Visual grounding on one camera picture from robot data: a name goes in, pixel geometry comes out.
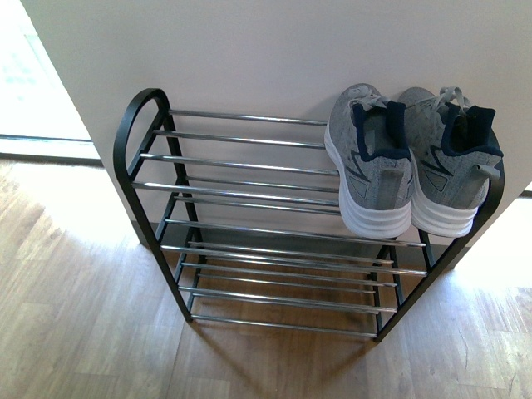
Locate grey knit sneaker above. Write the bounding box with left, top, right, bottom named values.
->
left=324, top=84, right=413, bottom=239
left=399, top=86, right=504, bottom=238

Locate black metal shoe rack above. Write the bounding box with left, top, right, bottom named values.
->
left=113, top=88, right=505, bottom=341

